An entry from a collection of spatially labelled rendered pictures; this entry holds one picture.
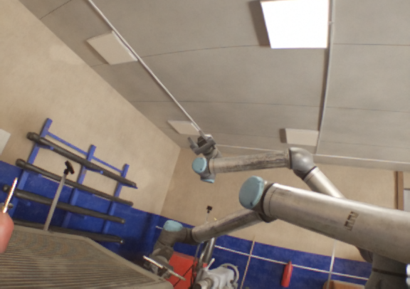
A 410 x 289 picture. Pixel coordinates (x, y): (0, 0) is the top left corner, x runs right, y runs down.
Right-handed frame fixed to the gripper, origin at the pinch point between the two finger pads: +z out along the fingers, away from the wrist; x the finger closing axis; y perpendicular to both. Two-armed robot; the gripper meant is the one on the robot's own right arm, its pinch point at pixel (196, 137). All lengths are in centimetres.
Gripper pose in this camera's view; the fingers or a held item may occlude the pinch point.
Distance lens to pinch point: 122.5
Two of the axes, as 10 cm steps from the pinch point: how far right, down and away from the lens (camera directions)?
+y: 3.7, 7.2, -5.8
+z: -3.9, -4.5, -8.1
